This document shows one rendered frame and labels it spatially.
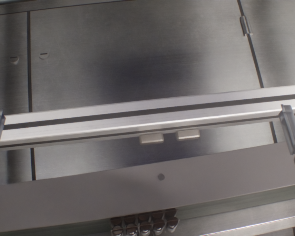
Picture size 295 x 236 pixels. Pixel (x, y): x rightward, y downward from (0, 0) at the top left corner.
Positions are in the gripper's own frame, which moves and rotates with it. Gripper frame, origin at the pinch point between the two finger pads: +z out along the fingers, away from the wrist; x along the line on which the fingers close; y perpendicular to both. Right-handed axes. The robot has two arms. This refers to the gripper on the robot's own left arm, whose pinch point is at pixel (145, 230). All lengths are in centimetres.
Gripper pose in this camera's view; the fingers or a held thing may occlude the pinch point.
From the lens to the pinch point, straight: 77.5
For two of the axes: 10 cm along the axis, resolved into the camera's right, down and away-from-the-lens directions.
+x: 9.8, -1.4, 1.0
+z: -1.4, -3.5, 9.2
